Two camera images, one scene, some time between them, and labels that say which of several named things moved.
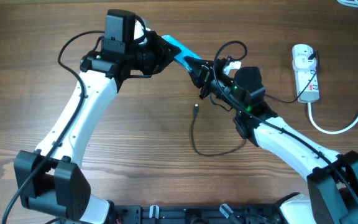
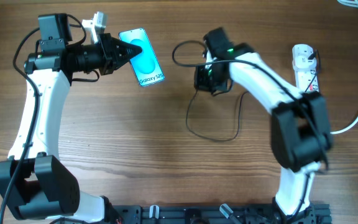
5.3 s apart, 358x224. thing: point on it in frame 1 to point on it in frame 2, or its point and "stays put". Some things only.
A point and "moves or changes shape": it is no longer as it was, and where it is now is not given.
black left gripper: x=161 y=52 to x=110 y=46
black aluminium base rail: x=188 y=214 stays put
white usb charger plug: x=302 y=62 stays put
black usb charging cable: x=211 y=155 to x=312 y=76
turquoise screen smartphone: x=184 y=51 moves or changes shape
